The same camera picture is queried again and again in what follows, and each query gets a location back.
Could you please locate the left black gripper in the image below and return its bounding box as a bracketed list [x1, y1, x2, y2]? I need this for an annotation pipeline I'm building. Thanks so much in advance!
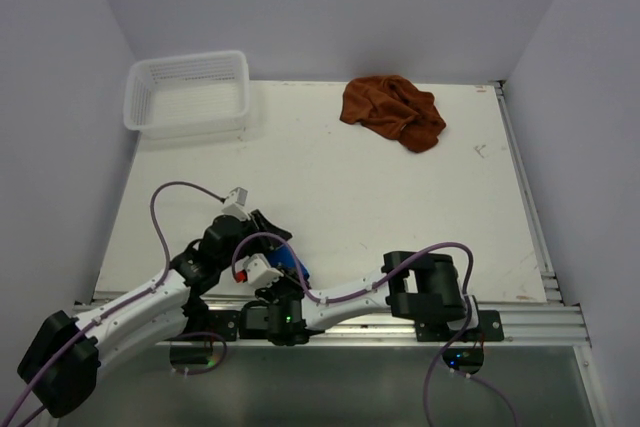
[217, 208, 291, 270]

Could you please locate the blue towel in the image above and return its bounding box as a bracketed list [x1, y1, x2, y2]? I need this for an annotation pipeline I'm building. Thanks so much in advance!
[265, 245, 310, 282]

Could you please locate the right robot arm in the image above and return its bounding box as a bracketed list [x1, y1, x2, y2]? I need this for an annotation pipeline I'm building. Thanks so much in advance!
[238, 251, 481, 346]

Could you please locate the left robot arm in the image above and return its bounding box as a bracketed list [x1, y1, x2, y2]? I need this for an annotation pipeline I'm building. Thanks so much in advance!
[17, 210, 292, 418]

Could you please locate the white plastic basket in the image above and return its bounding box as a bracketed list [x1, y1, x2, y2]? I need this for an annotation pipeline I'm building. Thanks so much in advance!
[123, 50, 250, 139]

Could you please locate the brown towel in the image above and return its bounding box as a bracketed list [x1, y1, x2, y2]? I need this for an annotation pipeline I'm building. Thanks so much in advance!
[340, 75, 446, 153]

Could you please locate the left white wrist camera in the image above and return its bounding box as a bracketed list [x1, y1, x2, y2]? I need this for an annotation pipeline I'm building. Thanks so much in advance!
[222, 187, 249, 221]

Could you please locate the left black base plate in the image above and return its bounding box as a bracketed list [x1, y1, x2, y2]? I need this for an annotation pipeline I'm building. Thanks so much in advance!
[200, 310, 240, 342]

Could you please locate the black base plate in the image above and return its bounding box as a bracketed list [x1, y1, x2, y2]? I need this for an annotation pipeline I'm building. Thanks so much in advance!
[200, 310, 240, 342]
[414, 310, 505, 343]

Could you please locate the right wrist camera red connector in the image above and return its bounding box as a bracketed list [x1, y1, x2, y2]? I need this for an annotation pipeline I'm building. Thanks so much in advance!
[233, 253, 284, 287]

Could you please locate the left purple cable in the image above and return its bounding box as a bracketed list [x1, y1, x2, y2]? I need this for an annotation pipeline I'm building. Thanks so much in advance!
[0, 180, 226, 427]

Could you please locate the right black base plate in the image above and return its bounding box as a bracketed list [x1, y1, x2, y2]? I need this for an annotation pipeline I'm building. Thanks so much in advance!
[414, 310, 505, 343]

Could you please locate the aluminium mounting rail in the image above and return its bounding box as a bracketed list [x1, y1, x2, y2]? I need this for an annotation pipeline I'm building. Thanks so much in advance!
[65, 296, 586, 349]

